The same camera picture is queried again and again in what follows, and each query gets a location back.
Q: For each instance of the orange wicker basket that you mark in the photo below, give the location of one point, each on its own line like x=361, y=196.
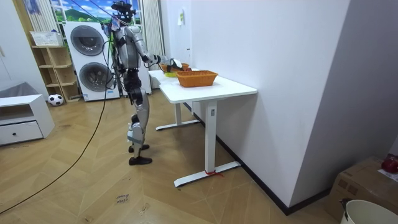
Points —
x=163, y=67
x=196, y=79

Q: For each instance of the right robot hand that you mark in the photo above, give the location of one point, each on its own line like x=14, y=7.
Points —
x=177, y=63

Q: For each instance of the white washing machine tower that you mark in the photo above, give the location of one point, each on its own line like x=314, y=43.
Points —
x=90, y=62

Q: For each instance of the brown cardboard box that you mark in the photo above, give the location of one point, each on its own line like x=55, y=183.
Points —
x=357, y=183

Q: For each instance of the black and white soccer ball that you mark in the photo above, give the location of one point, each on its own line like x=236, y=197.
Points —
x=56, y=99

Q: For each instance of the robot legs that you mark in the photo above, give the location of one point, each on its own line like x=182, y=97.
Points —
x=142, y=109

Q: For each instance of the yellow banana soft toy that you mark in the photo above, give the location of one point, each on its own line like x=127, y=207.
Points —
x=170, y=74

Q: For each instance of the white desk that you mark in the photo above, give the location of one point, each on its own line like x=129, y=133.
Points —
x=199, y=91

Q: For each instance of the white mesh basket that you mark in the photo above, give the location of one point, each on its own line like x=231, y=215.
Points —
x=46, y=38

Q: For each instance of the white bucket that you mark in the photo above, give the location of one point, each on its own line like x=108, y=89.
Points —
x=370, y=213

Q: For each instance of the wooden shelf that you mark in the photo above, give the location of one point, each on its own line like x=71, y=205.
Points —
x=57, y=67

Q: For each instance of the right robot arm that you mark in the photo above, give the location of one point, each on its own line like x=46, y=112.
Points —
x=141, y=46

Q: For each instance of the red tape strip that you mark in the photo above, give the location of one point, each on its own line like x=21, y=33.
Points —
x=213, y=172

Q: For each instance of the robot body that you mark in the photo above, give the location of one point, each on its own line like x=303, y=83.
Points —
x=127, y=49

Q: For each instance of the paper note on wall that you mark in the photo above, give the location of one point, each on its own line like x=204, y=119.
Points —
x=180, y=17

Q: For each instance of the white low cabinet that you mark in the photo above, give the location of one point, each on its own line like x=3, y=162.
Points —
x=21, y=124

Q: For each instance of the landscape wall poster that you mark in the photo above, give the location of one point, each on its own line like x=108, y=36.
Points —
x=77, y=12

